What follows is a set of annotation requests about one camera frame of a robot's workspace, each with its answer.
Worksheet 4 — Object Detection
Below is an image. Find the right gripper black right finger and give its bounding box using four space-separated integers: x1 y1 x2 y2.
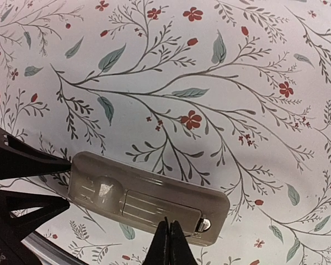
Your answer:
169 221 197 265

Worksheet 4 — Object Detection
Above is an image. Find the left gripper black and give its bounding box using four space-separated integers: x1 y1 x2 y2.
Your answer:
0 128 71 264

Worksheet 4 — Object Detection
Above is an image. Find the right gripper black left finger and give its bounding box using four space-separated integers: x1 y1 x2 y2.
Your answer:
143 217 170 265

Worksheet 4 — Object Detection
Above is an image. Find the remote battery cover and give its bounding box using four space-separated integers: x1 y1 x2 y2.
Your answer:
122 190 202 234

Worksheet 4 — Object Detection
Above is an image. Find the white remote control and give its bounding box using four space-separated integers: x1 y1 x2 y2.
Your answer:
68 151 230 246

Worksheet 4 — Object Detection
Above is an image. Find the floral patterned table mat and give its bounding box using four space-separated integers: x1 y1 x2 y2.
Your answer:
0 1 331 264

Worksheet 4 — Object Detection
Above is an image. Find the aluminium front rail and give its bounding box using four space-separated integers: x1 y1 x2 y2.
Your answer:
22 231 86 265

